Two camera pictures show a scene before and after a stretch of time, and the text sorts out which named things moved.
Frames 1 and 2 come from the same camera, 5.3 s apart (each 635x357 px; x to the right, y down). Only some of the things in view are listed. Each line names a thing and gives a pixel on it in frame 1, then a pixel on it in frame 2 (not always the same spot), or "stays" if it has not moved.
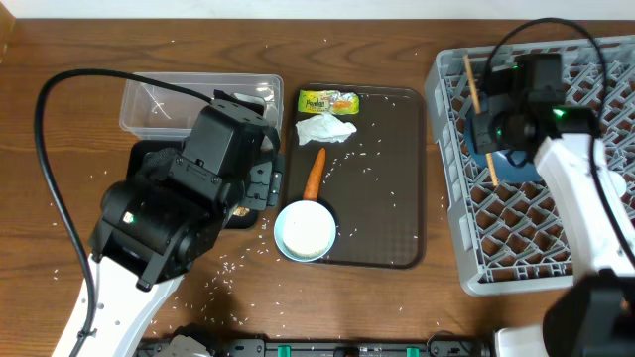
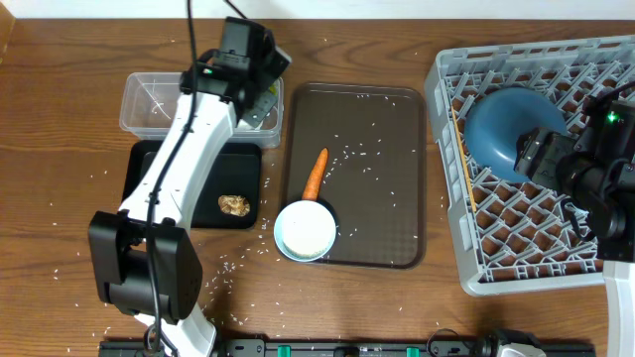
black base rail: x=332 y=348 stays
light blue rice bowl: x=305 y=230 stays
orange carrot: x=316 y=177 stays
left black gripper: x=265 y=183 -> x=268 y=79
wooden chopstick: x=478 y=109 -> x=464 y=160
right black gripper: x=480 y=131 -> x=528 y=154
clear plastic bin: x=154 y=108 stays
